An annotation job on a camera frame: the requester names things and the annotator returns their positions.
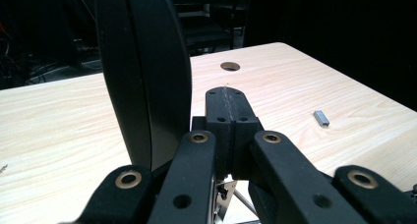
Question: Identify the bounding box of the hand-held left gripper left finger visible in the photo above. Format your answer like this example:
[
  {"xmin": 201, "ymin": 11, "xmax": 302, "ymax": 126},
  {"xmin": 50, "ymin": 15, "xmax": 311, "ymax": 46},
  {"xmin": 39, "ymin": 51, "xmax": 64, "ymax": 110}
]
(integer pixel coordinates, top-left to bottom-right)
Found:
[{"xmin": 191, "ymin": 85, "xmax": 235, "ymax": 181}]

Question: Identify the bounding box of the bundle of cables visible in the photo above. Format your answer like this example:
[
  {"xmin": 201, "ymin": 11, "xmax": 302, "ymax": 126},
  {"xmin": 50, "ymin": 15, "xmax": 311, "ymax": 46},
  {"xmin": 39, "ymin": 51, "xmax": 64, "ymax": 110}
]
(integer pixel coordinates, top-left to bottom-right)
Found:
[{"xmin": 0, "ymin": 21, "xmax": 103, "ymax": 89}]

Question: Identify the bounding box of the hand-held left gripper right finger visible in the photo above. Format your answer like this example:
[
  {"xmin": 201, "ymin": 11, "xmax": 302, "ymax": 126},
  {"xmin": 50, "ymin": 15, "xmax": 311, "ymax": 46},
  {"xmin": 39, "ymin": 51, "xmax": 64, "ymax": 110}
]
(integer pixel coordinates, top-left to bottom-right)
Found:
[{"xmin": 225, "ymin": 85, "xmax": 265, "ymax": 181}]

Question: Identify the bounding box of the dark metal rack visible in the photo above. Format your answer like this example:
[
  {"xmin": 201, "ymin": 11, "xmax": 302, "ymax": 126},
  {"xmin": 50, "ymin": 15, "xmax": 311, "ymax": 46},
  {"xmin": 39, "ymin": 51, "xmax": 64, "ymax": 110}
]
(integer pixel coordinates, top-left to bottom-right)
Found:
[{"xmin": 173, "ymin": 0, "xmax": 247, "ymax": 56}]

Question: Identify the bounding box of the silver staple strip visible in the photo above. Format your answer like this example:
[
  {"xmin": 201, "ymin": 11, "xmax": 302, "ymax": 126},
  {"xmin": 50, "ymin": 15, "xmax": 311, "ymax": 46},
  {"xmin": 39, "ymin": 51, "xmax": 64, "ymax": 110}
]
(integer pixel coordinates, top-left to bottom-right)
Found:
[{"xmin": 313, "ymin": 109, "xmax": 330, "ymax": 127}]

